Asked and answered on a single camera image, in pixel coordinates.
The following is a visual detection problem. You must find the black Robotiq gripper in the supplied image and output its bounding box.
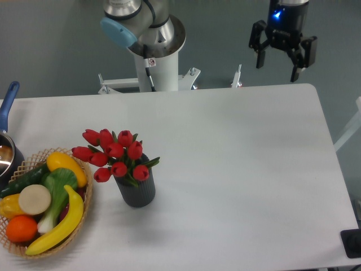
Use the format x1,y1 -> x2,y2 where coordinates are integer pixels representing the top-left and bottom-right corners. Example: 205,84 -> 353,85
249,1 -> 318,82

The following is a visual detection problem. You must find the red tulip bouquet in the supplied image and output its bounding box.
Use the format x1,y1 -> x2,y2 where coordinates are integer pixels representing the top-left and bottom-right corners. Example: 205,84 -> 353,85
72,129 -> 160,187

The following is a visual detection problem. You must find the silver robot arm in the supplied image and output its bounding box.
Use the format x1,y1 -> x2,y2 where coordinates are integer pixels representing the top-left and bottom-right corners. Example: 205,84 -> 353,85
100,1 -> 317,82

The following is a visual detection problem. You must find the dark grey ribbed vase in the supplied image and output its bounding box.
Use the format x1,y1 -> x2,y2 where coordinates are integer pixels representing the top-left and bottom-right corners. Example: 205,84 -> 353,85
115,154 -> 156,208

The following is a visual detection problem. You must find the black device at table edge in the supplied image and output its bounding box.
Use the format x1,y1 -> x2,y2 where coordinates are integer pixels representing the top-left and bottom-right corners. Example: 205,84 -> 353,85
340,229 -> 360,259

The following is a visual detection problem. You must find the red fruit in basket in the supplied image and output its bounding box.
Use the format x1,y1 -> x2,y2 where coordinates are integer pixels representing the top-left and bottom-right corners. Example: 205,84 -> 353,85
58,187 -> 86,222

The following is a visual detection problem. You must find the yellow lemon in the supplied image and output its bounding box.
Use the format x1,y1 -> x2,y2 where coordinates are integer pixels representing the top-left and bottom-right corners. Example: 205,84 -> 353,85
46,151 -> 87,187

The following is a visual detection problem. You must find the yellow banana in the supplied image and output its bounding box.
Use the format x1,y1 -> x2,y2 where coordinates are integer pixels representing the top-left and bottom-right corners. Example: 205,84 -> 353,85
25,185 -> 84,256

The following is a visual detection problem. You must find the green bok choy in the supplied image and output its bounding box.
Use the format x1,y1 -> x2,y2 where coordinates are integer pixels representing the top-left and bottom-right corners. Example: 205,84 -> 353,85
38,168 -> 78,235

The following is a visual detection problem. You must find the woven wicker basket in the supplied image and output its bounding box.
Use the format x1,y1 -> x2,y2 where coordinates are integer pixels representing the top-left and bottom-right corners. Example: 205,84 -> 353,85
1,147 -> 93,259

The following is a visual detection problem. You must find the green cucumber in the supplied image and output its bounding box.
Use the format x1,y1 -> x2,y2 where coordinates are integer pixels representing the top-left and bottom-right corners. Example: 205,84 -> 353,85
1,163 -> 50,199

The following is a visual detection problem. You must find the beige round radish slice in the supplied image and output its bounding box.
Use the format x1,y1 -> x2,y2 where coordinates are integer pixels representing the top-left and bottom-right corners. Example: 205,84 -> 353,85
18,185 -> 51,215

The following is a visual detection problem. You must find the yellow bell pepper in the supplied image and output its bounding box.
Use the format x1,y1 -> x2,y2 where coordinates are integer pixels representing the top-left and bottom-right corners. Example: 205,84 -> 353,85
0,194 -> 26,219

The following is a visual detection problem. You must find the orange fruit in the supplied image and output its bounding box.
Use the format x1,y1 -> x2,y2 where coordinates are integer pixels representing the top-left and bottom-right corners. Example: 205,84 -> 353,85
6,215 -> 37,243

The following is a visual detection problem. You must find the white frame at right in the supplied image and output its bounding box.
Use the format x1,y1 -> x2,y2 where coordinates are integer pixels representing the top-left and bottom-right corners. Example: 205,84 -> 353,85
334,97 -> 360,152

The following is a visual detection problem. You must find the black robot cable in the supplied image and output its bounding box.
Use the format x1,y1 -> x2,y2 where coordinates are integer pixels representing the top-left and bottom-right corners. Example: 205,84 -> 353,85
142,44 -> 157,93

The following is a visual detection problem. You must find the blue handled saucepan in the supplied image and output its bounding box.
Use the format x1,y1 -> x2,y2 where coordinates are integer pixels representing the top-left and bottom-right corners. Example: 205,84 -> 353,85
1,81 -> 24,190

